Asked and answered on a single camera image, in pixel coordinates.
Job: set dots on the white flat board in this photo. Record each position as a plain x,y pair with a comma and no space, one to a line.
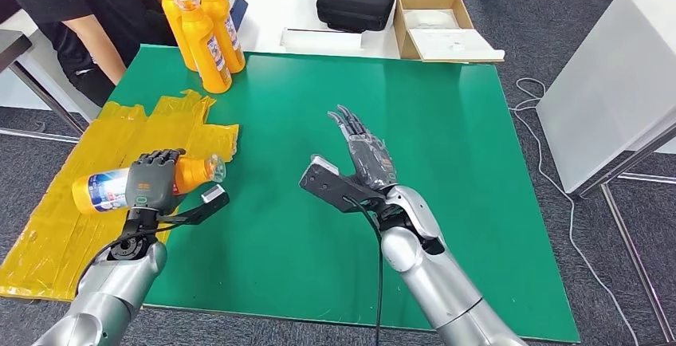
457,45

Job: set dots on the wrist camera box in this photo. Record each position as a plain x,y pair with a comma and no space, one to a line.
325,165
214,194

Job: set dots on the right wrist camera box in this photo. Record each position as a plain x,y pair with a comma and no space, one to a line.
325,165

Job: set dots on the person's right forearm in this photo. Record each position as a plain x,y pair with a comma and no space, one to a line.
100,48

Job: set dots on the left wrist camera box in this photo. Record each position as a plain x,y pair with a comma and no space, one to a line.
214,194

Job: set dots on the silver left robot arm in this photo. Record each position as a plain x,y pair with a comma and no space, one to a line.
105,291

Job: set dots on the white paper sheet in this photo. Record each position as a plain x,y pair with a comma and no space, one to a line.
322,42

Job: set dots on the white side table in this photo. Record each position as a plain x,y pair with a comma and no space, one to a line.
607,90

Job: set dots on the black left camera bracket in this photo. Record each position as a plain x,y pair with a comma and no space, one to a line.
190,214

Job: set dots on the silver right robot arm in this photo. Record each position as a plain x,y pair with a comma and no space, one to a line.
433,269

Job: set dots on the white bag in box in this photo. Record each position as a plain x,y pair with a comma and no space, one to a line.
430,19

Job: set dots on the orange bottle with clear cap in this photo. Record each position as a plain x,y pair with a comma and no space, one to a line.
206,48
174,21
227,26
105,190

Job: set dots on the yellow plastic sheet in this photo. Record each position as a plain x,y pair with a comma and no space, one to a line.
79,217

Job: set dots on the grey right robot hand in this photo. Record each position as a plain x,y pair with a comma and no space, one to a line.
369,159

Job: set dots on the black camera bracket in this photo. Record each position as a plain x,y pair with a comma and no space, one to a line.
338,188
190,214

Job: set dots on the tablet with dark blue cover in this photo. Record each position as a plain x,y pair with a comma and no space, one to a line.
238,8

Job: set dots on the brown cardboard box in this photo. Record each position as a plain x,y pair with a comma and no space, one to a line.
402,25

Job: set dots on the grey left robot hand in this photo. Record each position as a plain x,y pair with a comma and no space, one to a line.
150,182

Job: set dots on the black zip carrying case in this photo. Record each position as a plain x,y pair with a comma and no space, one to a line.
356,3

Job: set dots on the white desk with metal leg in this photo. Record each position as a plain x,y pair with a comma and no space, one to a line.
21,90

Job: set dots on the black right camera bracket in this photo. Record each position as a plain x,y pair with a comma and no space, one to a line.
338,188

